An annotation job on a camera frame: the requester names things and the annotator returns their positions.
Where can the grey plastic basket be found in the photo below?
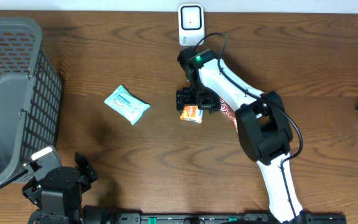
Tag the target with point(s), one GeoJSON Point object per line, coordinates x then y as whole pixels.
{"type": "Point", "coordinates": [30, 95]}

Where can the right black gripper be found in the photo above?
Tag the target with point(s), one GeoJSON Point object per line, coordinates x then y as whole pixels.
{"type": "Point", "coordinates": [211, 102]}

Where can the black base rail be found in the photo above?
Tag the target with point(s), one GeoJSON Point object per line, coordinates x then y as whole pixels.
{"type": "Point", "coordinates": [263, 218]}

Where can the white barcode scanner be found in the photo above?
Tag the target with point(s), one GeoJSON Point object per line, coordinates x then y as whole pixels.
{"type": "Point", "coordinates": [190, 24]}

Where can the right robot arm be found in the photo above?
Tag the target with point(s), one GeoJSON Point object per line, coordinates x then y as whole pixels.
{"type": "Point", "coordinates": [263, 127]}

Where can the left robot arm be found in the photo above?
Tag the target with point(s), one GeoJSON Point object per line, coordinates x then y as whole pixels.
{"type": "Point", "coordinates": [68, 210]}

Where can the orange snack packet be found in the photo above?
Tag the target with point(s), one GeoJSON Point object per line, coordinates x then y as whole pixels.
{"type": "Point", "coordinates": [192, 113]}

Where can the teal wet wipes pack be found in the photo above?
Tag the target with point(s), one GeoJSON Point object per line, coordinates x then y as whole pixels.
{"type": "Point", "coordinates": [127, 105]}

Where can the red chocolate bar wrapper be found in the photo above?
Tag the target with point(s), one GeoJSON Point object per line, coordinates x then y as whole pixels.
{"type": "Point", "coordinates": [228, 112]}

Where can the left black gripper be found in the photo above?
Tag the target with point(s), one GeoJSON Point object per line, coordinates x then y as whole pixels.
{"type": "Point", "coordinates": [86, 168]}

